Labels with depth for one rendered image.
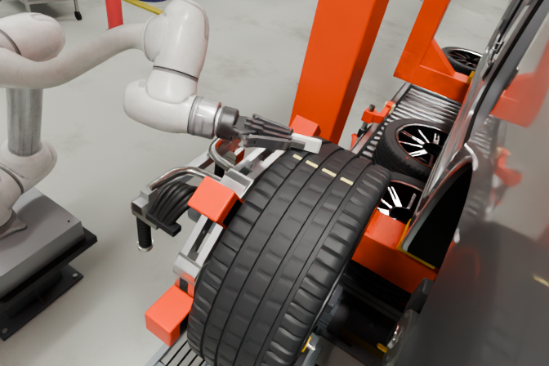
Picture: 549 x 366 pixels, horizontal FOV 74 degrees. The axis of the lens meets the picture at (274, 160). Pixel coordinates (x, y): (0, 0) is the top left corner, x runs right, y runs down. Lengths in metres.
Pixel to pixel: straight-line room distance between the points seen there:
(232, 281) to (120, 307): 1.23
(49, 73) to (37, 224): 0.86
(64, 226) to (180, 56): 1.07
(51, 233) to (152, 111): 0.99
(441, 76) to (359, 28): 2.07
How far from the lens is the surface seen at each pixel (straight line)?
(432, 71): 3.11
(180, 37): 0.82
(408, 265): 1.44
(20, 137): 1.55
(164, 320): 0.88
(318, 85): 1.18
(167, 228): 0.89
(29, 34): 1.24
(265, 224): 0.72
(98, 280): 2.02
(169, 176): 0.97
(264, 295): 0.73
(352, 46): 1.10
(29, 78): 1.05
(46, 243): 1.67
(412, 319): 0.96
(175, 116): 0.80
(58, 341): 1.91
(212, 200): 0.73
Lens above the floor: 1.67
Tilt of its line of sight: 38 degrees down
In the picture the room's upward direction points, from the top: 13 degrees clockwise
